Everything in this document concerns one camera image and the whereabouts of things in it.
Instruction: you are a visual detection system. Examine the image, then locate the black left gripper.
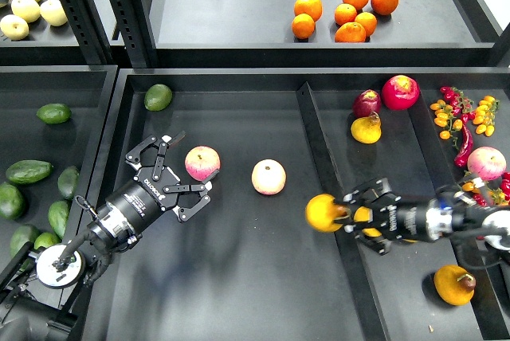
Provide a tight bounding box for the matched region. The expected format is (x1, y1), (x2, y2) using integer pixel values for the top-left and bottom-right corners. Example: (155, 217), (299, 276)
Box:
(106, 131), (220, 235)

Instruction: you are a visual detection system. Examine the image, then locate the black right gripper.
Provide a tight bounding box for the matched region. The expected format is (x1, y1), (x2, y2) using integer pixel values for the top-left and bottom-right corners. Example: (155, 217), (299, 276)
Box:
(333, 178), (438, 256)

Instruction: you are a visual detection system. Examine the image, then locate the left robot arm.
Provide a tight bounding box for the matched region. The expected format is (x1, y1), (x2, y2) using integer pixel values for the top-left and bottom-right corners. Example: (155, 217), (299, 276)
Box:
(1, 132), (219, 340)

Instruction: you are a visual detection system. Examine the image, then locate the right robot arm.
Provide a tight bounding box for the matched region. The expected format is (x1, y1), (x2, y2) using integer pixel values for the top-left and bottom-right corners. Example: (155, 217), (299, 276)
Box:
(333, 178), (509, 269)

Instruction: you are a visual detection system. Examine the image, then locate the yellow pear with stem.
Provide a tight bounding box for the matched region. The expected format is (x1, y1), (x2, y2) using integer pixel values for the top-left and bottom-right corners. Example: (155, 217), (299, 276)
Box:
(354, 206), (382, 237)

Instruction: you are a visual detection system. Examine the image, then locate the green avocado tray corner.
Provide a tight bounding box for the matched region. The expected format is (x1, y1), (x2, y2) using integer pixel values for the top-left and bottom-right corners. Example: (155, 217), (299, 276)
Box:
(144, 84), (173, 112)

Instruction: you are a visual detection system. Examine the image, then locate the dark avocado by tray edge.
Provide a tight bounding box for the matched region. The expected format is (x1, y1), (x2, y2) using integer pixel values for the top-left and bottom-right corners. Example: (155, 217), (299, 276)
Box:
(57, 166), (80, 200)

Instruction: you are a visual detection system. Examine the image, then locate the green avocado left tray top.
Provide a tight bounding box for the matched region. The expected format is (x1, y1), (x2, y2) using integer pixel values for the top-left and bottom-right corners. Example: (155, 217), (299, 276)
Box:
(36, 103), (72, 124)

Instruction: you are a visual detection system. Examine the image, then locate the dark green avocado long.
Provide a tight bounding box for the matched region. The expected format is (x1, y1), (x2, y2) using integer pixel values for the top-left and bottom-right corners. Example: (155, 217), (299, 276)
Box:
(6, 159), (53, 185)

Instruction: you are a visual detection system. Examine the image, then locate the dark avocado bottom left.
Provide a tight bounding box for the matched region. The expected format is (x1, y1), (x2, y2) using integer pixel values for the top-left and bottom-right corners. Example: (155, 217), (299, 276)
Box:
(10, 224), (41, 258)

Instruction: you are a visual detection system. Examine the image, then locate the dark avocado far left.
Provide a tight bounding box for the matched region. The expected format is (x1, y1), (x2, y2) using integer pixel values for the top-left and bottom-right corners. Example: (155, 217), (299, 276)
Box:
(0, 182), (26, 220)

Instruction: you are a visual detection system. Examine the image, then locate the pale yellow pear right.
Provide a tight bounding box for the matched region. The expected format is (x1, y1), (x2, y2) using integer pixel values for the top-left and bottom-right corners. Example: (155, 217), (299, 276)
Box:
(40, 0), (68, 27)

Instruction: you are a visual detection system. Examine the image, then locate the pale yellow pear front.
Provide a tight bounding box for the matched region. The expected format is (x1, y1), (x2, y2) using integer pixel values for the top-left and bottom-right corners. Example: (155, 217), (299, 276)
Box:
(1, 14), (29, 41)

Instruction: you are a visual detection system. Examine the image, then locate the pale yellow pear middle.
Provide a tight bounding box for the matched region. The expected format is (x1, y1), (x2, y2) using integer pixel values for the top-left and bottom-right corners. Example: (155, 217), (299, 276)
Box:
(10, 0), (41, 23)

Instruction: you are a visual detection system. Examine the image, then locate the pink apple left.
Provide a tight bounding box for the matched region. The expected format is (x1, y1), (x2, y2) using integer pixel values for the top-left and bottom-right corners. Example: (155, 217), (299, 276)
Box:
(185, 146), (221, 182)

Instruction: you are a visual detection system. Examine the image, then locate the pale pink apple centre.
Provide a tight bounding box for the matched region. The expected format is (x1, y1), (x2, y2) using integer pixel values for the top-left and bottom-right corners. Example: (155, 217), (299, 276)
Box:
(251, 159), (286, 195)

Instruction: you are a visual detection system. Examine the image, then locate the red chili pepper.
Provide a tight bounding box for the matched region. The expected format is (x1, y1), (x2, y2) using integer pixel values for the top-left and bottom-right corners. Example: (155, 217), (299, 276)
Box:
(453, 124), (473, 167)

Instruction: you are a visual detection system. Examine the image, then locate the black tray divider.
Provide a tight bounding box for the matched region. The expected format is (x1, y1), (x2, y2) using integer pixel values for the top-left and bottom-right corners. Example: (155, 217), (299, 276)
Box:
(296, 81), (390, 340)

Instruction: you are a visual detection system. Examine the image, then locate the dark red apple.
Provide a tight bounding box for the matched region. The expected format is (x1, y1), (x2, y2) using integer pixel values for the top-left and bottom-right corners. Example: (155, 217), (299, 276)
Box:
(352, 89), (382, 118)

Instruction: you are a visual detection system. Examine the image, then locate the black centre tray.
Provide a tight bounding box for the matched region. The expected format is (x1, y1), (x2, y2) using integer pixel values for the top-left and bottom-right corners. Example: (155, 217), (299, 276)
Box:
(82, 69), (509, 340)

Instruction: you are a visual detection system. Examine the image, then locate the black tray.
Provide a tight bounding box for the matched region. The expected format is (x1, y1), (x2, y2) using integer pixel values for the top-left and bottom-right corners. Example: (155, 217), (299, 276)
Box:
(82, 69), (509, 340)
(1, 65), (117, 268)

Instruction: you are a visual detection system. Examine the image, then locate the pink apple far right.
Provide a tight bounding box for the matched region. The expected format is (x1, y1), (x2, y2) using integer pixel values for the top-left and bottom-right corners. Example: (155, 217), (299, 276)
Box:
(467, 147), (507, 181)

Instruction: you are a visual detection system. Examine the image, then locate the red apple top right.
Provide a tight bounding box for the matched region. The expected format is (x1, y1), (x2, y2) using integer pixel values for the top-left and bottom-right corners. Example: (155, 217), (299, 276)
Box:
(382, 75), (420, 111)

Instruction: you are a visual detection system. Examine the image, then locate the cherry tomato bunch lower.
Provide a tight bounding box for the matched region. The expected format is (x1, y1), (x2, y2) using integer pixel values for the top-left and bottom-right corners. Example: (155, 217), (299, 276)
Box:
(459, 172), (509, 206)

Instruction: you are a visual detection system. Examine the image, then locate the cherry tomato bunch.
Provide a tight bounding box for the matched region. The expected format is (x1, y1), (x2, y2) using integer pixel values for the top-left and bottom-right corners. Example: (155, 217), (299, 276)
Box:
(459, 172), (509, 206)
(429, 86), (500, 145)

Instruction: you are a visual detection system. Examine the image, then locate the cherry tomato bunch upper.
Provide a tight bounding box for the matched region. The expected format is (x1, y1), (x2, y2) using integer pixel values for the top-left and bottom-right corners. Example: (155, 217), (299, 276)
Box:
(429, 86), (500, 145)

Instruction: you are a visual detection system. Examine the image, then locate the black left tray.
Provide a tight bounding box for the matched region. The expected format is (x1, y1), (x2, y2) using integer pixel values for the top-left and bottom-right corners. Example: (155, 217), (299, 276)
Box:
(1, 65), (117, 268)

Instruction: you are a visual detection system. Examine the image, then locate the black metal shelf rack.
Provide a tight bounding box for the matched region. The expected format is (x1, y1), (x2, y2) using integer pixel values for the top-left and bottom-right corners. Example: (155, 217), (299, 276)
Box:
(0, 0), (510, 69)

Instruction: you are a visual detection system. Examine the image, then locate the orange front bottom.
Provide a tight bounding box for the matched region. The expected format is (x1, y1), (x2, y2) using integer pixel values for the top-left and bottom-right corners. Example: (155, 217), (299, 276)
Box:
(335, 22), (367, 43)

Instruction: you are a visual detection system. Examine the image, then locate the orange right small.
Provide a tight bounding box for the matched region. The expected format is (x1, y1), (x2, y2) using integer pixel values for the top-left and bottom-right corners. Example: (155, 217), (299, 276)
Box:
(355, 12), (378, 38)

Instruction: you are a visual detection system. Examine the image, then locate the orange small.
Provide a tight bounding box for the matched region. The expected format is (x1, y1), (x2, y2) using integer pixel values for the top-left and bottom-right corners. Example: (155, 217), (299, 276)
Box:
(334, 3), (358, 26)
(355, 12), (378, 38)

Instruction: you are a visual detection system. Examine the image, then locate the orange lower left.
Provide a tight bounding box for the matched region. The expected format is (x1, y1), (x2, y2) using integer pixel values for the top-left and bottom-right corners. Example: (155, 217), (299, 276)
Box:
(291, 14), (316, 40)

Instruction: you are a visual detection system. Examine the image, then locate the orange centre small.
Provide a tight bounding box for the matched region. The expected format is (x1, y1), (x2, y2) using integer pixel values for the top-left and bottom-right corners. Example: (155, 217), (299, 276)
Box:
(334, 3), (358, 26)

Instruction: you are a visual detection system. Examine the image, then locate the orange top right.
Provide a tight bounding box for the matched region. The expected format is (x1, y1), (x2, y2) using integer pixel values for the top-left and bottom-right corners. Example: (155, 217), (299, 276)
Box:
(371, 0), (399, 16)

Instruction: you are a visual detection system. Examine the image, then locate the orange far left top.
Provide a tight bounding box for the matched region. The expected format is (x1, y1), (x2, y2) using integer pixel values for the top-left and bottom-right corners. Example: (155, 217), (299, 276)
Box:
(293, 0), (323, 22)

